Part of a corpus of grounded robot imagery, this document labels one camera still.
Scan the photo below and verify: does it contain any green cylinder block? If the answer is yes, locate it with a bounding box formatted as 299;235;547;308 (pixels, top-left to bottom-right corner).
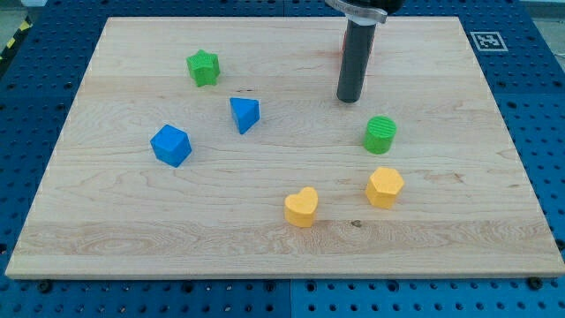
363;116;396;155

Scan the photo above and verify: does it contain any blue triangle block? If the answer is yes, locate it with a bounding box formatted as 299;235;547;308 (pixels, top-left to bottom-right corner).
230;97;260;134

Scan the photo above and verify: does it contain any wooden board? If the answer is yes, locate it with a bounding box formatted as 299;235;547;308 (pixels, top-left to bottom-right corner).
6;17;564;280

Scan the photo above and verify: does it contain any yellow heart block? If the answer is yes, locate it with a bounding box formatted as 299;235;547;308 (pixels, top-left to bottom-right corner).
283;186;319;228

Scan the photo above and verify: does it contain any yellow hexagon block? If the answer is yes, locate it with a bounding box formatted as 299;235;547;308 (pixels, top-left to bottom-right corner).
365;167;404;209

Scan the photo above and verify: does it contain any blue cube block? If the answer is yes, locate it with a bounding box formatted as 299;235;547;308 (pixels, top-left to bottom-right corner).
150;125;192;168

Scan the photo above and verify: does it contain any green star block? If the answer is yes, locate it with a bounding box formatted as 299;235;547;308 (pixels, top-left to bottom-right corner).
185;49;220;87

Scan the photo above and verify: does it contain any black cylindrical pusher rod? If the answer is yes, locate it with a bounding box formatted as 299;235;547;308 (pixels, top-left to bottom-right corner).
336;19;376;103

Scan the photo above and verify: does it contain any white fiducial marker tag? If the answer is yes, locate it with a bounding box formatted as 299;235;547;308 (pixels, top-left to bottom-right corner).
470;31;508;52

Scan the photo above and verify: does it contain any black bolt left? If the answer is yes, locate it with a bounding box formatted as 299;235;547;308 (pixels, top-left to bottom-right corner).
36;280;53;294

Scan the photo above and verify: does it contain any black bolt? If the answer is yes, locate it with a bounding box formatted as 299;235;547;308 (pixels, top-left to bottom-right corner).
526;276;544;291
36;280;53;294

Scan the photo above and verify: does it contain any black bolt right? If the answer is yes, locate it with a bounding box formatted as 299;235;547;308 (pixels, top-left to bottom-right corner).
526;276;544;291

